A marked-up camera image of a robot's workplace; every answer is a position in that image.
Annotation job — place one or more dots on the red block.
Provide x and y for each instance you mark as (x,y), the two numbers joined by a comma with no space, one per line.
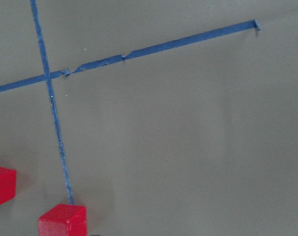
(7,184)
(63,220)

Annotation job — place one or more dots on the brown paper table cover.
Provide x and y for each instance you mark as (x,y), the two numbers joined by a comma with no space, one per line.
(179,117)

